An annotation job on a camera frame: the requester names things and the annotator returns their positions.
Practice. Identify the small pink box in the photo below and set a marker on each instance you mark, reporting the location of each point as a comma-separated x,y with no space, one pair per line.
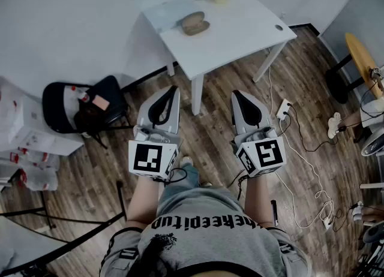
100,102

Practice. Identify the white power strip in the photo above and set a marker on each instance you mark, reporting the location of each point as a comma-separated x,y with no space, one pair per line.
283,109

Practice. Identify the clear bottle with red cap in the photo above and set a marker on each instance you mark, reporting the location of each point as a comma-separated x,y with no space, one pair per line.
82,94

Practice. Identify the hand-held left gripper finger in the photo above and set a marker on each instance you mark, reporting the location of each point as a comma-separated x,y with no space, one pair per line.
147,111
174,117

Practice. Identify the person's right forearm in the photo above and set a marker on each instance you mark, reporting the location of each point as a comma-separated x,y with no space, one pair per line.
255,198

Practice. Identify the black bag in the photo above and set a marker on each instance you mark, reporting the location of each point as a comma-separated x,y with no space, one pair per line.
96,118

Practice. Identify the person's blue jeans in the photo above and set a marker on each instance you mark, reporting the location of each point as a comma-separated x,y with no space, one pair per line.
183,180

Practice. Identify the person's grey printed shirt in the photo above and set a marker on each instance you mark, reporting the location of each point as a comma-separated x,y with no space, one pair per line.
210,240

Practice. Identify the white table with black frame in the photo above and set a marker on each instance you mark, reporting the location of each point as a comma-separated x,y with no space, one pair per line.
18,246

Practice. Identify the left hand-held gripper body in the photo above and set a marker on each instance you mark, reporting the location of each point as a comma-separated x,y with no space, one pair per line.
147,157

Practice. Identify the round wooden table black base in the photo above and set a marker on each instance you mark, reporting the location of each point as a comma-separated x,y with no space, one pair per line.
358,54

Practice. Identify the white cardboard box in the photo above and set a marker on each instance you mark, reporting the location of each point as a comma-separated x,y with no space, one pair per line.
30,123

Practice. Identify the person's light shoe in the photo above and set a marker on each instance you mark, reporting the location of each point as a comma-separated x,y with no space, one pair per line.
186,160

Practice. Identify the small white charger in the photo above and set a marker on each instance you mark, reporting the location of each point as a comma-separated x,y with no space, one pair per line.
327,223

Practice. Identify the black folding chair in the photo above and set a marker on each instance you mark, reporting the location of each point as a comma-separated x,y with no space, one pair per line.
55,105

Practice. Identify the person's left forearm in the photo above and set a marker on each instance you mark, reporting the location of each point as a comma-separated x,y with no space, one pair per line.
141,201

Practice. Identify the frosted glass partition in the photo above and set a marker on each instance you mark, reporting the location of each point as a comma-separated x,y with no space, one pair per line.
354,21

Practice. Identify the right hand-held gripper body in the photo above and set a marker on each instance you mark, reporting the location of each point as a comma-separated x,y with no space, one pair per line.
267,153

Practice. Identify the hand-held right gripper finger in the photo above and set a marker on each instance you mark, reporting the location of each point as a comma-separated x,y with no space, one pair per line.
261,111
235,114

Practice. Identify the tan glasses case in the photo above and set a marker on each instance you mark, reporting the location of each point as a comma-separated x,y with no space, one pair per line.
195,29

